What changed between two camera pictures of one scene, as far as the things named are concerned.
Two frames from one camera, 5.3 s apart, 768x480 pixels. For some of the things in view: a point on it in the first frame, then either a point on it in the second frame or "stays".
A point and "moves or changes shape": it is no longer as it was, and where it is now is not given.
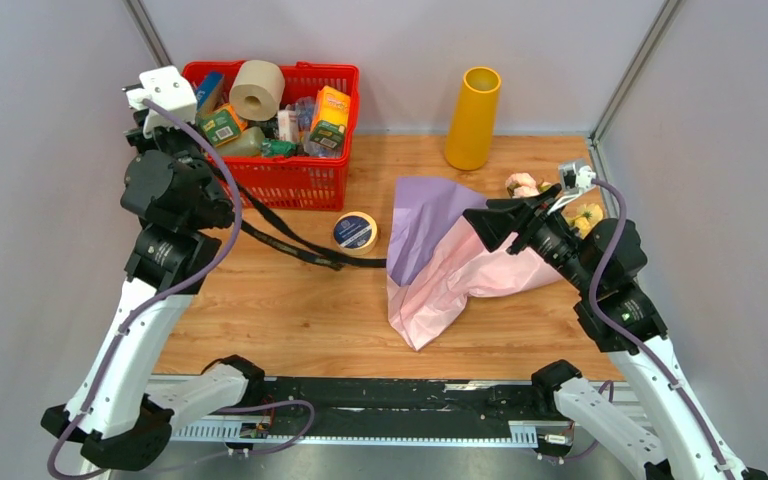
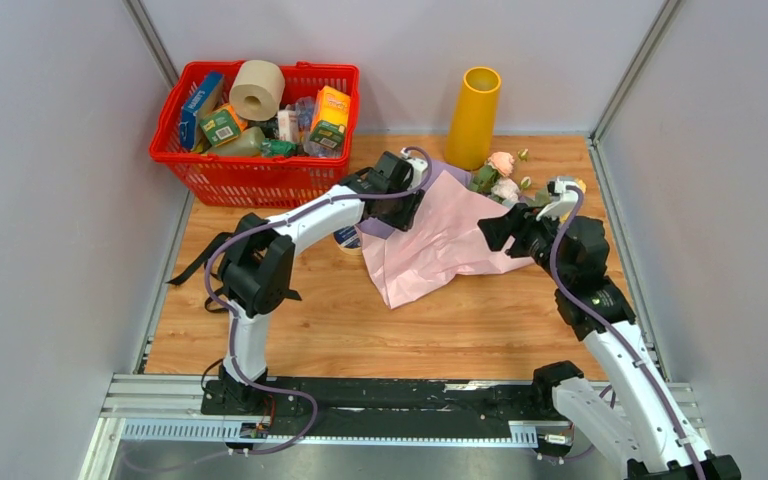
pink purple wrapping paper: x=436 y=258 moves or changes shape
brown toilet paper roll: x=257 y=89 stays
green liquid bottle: x=250 y=143 stays
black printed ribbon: x=323 y=256 -> x=215 y=245
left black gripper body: x=168 y=139 -> x=402 y=210
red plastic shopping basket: x=296 y=182 stays
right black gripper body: x=552 y=241 stays
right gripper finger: x=524 y=204 -> x=516 y=214
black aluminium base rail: x=382 y=410 stays
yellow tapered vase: x=471 y=132 stays
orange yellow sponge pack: x=330 y=117 stays
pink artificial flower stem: x=523 y=184 -> x=500 y=166
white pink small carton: x=288 y=123 stays
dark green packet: x=274 y=146 stays
